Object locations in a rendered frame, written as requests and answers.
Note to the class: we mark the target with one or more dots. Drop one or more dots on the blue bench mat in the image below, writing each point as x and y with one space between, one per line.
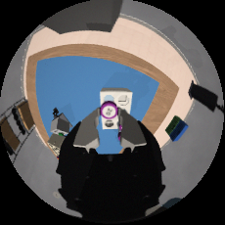
72 84

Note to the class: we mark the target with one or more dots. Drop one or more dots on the white tube rack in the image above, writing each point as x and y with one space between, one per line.
120 96

